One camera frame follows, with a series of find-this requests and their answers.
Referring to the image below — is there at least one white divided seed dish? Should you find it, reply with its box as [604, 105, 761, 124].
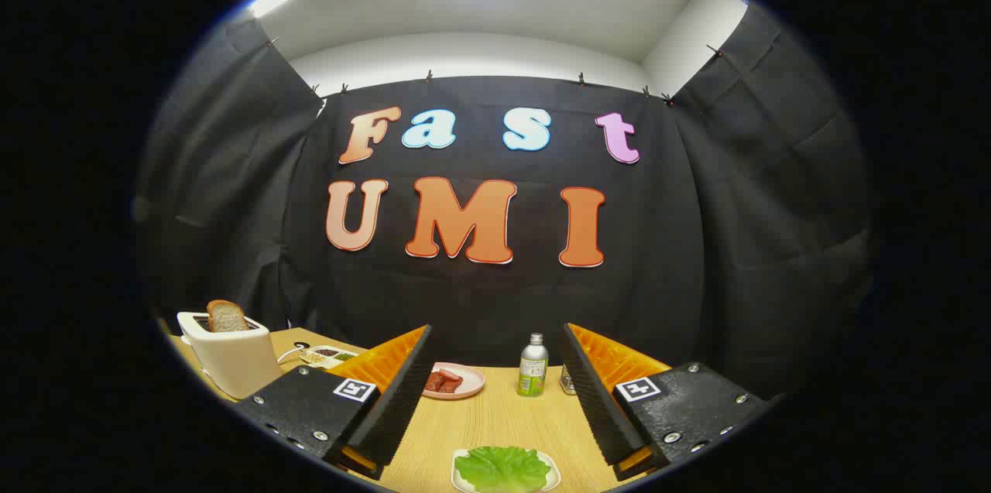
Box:
[300, 346, 358, 368]

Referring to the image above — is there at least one white square plate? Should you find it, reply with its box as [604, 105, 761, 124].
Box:
[451, 447, 562, 493]

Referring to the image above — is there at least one pink round plate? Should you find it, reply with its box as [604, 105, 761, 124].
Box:
[422, 362, 486, 400]

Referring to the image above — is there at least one green lettuce leaf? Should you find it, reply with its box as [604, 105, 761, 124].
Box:
[454, 446, 552, 492]

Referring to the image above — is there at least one silver bottle green label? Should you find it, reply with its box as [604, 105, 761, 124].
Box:
[517, 333, 550, 398]

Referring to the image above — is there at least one cream white toaster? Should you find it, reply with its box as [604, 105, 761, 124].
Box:
[177, 311, 283, 401]

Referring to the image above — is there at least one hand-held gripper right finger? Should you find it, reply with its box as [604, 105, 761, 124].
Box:
[557, 322, 777, 482]

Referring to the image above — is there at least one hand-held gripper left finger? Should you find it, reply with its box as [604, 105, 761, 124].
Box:
[235, 324, 434, 481]

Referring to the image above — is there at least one black backdrop cloth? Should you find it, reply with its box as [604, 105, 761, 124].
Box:
[135, 4, 872, 401]

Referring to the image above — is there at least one brown crust bread slice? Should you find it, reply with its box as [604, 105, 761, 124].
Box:
[207, 300, 250, 334]

